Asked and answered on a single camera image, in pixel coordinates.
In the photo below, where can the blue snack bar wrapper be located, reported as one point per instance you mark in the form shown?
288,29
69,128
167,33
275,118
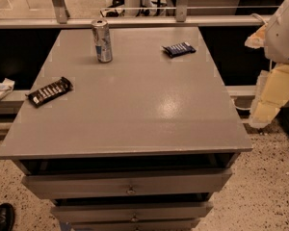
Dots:
179,49

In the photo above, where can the silver blue Red Bull can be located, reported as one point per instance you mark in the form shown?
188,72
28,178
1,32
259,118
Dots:
102,40

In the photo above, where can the black snack bar wrapper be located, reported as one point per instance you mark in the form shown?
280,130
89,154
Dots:
50,92

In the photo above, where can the white folded cloth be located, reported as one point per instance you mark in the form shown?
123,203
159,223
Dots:
6,87

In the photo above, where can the grey drawer cabinet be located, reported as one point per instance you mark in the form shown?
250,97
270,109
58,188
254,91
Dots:
139,144

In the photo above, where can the black leather shoe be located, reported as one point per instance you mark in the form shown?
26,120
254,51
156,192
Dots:
7,217

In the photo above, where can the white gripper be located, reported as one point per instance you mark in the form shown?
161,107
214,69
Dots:
281,38

